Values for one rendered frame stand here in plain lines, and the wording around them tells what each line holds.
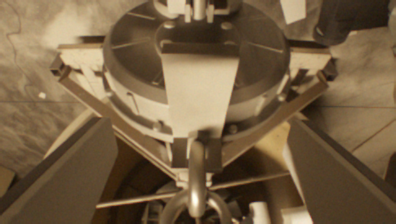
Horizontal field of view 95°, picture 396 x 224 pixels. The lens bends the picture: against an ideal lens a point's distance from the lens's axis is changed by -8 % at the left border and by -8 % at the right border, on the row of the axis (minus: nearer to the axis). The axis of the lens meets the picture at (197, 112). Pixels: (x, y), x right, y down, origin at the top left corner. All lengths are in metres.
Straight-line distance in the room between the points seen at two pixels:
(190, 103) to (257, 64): 0.12
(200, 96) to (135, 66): 0.11
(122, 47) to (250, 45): 0.17
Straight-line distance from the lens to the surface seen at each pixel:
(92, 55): 1.40
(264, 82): 0.24
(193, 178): 0.16
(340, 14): 1.33
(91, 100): 1.24
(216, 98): 0.16
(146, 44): 0.27
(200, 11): 0.22
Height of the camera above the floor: 1.18
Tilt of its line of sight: 36 degrees down
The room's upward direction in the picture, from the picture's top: 180 degrees counter-clockwise
